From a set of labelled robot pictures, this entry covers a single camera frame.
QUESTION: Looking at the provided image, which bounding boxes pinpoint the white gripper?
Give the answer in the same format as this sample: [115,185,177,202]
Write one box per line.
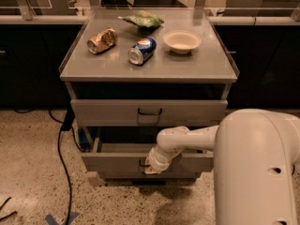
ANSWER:
[143,145,182,175]

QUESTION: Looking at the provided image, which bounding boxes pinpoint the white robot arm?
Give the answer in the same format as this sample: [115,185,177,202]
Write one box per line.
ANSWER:
[144,109,300,225]

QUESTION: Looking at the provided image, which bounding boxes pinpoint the grey top drawer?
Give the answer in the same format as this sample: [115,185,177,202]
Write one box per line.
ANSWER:
[70,99,227,127]

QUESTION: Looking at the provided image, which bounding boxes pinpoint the grey drawer cabinet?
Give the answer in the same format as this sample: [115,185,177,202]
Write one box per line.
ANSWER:
[58,7,241,186]

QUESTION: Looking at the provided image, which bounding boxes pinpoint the blue tape cross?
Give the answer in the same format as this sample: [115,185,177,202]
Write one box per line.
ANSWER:
[45,212,79,225]

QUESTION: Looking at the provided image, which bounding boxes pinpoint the blue pepsi can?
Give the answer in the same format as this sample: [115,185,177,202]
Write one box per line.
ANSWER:
[127,37,157,66]

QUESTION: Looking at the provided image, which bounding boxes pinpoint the white paper bowl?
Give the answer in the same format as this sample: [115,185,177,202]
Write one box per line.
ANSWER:
[163,30,202,54]

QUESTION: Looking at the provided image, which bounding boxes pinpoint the crushed gold soda can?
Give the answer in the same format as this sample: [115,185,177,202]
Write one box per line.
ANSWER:
[87,27,118,54]

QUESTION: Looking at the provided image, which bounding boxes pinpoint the green chip bag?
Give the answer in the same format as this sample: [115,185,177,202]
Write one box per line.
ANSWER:
[119,10,164,28]

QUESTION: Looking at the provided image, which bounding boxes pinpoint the black cable left floor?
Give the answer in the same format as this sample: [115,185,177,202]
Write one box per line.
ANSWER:
[13,108,97,225]

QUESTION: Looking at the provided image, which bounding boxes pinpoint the black cable bottom left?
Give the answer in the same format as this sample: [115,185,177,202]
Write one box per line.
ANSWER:
[0,196,19,222]

